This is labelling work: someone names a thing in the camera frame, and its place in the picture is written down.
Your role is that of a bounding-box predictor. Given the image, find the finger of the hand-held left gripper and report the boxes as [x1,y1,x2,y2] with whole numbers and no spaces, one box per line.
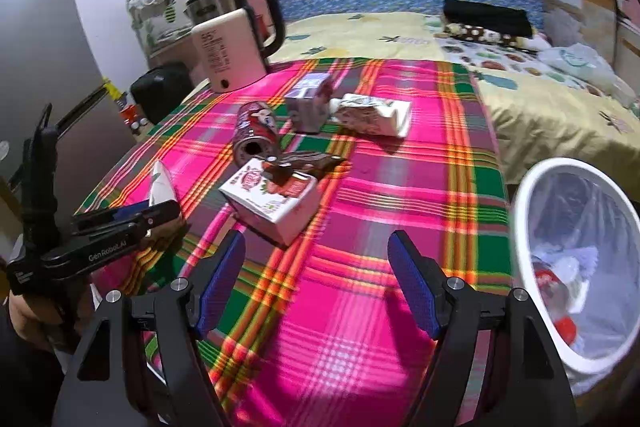
[71,204,153,229]
[75,200,182,242]

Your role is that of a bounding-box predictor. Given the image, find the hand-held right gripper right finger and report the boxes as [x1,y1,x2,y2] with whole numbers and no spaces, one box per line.
[387,229,576,427]

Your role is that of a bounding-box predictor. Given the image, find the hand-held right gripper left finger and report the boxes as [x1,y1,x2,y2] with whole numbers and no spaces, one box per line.
[52,229,247,427]

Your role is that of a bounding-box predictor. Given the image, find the red white strawberry carton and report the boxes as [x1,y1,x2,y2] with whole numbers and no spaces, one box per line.
[218,157,322,247]

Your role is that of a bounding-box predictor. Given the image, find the white trash bin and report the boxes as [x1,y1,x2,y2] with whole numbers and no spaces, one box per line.
[510,158,640,397]

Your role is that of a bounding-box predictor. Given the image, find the red printed drink can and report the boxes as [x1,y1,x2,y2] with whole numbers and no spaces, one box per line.
[232,101,281,168]

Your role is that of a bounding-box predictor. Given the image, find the red label cola bottle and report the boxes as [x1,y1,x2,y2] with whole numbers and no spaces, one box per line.
[532,264,579,344]

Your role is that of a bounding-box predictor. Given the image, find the brown chocolate wrapper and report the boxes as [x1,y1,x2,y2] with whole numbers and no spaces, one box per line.
[261,151,347,186]

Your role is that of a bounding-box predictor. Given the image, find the brown patterned white carton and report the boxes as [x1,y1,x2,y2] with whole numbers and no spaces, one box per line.
[331,93,413,138]

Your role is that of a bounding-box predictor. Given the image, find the small lavender carton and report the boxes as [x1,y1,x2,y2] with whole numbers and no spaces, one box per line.
[284,73,335,134]

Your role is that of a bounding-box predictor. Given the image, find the person's left forearm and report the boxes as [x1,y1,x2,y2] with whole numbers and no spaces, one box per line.
[0,307,71,427]

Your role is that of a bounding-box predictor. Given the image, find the person's left hand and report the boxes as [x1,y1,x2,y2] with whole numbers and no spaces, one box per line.
[7,277,96,354]

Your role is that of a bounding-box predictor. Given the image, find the pink green plaid tablecloth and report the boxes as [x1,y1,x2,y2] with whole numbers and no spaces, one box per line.
[75,57,516,427]

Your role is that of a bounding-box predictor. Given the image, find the small red white figurine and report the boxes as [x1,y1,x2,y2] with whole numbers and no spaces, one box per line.
[120,104,149,131]

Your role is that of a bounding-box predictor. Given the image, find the black suitcase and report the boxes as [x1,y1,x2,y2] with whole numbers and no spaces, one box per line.
[130,63,194,128]

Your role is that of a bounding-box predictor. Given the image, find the grey refrigerator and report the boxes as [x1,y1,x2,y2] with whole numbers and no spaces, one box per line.
[0,0,132,228]

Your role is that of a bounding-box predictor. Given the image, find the pineapple print storage bag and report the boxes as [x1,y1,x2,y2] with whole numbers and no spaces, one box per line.
[127,0,241,58]

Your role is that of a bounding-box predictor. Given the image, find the yellow bed sheet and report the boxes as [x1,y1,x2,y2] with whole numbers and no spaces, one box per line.
[265,11,640,208]

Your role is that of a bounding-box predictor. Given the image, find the steel electric kettle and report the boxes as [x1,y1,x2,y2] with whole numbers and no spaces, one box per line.
[185,0,287,62]

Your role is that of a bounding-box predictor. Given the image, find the white fruit print quilt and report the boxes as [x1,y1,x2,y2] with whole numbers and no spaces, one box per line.
[435,27,616,98]

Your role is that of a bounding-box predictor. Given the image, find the brown polka dot cloth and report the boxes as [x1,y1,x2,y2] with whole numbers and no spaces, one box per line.
[442,22,539,51]

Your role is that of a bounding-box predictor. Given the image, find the translucent plastic bag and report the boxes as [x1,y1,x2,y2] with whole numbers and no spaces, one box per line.
[540,43,622,96]

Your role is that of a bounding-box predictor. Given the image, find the black folded clothes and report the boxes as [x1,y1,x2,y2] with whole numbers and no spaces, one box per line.
[442,0,535,38]

